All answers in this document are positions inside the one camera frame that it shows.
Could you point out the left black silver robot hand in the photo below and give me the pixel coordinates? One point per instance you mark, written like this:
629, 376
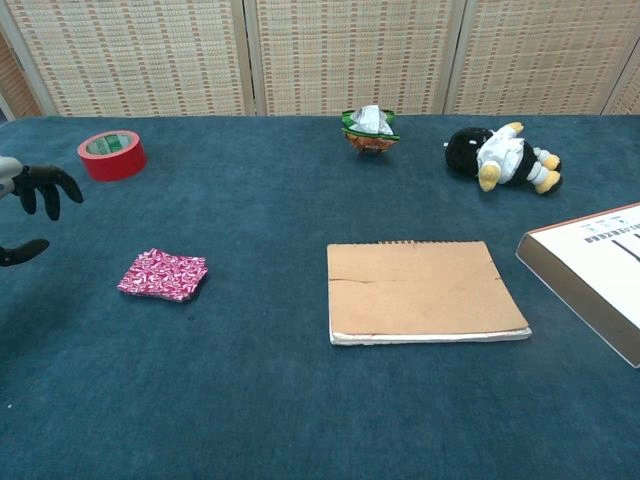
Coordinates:
40, 182

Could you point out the small pink patterned wrapper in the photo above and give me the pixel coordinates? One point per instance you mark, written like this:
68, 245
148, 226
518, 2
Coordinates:
162, 272

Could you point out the red tape roll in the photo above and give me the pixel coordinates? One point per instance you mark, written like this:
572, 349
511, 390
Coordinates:
117, 162

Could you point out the woven folding screen panel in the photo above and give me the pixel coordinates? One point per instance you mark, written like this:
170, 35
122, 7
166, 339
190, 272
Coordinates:
350, 55
135, 55
540, 55
627, 97
15, 80

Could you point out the green snack bag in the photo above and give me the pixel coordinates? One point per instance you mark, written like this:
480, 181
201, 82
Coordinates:
371, 131

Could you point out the brown spiral notebook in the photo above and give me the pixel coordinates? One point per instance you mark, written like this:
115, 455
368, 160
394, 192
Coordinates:
420, 290

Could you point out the black white plush doll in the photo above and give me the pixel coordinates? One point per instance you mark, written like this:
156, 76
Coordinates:
500, 152

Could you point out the white flat product box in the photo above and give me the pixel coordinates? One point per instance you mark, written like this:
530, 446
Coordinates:
595, 270

